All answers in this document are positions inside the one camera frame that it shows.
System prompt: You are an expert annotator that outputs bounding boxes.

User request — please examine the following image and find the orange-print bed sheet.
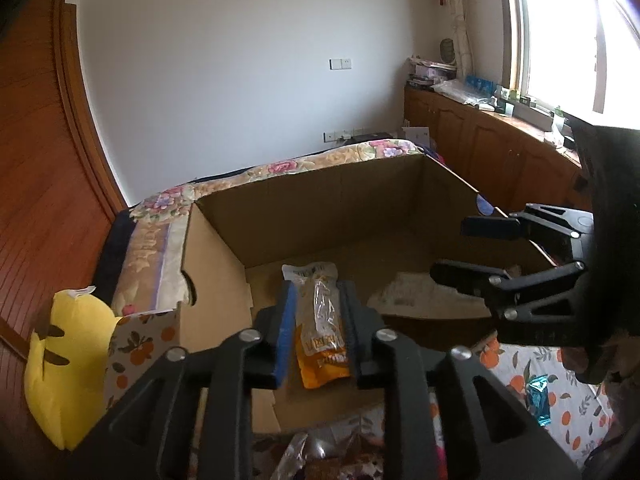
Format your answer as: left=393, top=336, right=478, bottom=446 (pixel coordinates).
left=102, top=305, right=623, bottom=480

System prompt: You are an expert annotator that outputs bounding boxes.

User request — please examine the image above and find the yellow plush toy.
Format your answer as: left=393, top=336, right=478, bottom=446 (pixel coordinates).
left=24, top=287, right=121, bottom=451

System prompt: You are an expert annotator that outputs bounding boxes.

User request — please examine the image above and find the flat black box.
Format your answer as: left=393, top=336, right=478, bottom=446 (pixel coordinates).
left=350, top=132, right=398, bottom=145

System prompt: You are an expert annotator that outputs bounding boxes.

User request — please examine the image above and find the wooden cabinet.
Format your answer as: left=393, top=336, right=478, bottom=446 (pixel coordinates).
left=404, top=85, right=591, bottom=216

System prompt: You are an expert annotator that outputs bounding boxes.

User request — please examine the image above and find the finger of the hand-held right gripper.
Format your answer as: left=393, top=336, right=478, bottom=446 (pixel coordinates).
left=430, top=259, right=587, bottom=322
left=460, top=203, right=594, bottom=261

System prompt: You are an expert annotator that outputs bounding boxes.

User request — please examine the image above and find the stack of pink boxes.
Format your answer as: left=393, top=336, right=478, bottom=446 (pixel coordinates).
left=406, top=56, right=458, bottom=92

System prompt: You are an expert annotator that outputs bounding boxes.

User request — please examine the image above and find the clear plastic packet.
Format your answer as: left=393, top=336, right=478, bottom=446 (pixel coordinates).
left=270, top=410, right=391, bottom=480

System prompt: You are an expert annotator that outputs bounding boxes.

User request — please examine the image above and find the dark blue cloth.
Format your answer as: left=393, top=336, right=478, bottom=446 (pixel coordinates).
left=94, top=210, right=138, bottom=293

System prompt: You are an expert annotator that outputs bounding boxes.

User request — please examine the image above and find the orange snack packet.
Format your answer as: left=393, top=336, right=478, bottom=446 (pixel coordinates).
left=281, top=261, right=351, bottom=390

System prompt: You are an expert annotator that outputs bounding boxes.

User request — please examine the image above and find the pale curtain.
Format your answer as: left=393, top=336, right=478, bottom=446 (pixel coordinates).
left=435, top=0, right=473, bottom=78

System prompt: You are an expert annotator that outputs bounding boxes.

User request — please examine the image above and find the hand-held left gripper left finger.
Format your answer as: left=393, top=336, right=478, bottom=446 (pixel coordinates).
left=70, top=280, right=301, bottom=480

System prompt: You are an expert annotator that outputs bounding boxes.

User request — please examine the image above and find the person's right forearm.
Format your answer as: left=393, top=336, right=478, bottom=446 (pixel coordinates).
left=582, top=375, right=640, bottom=480

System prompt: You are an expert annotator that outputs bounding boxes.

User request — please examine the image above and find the white paper bag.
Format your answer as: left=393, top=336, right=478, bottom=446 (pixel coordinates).
left=402, top=126, right=431, bottom=148

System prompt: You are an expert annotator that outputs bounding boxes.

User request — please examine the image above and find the blue shiny packet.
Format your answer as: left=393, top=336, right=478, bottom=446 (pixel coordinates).
left=525, top=374, right=553, bottom=428

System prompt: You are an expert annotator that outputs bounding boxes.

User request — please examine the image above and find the clear plastic bag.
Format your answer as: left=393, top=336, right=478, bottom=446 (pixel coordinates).
left=432, top=79, right=496, bottom=107

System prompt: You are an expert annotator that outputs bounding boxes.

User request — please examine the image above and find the window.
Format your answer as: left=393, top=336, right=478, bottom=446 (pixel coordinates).
left=500, top=0, right=640, bottom=131

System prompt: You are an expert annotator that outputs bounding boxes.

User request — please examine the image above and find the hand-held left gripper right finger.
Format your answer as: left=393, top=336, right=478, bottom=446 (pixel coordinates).
left=339, top=281, right=583, bottom=480

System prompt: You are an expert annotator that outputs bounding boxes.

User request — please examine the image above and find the brown cardboard box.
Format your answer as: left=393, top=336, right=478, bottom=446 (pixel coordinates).
left=180, top=152, right=553, bottom=436

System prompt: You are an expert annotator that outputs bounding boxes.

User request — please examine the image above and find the wooden wardrobe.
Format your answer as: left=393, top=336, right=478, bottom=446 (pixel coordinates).
left=0, top=0, right=132, bottom=461

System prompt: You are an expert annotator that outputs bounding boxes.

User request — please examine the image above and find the person's right hand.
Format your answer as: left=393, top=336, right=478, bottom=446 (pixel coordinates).
left=562, top=342, right=628, bottom=386

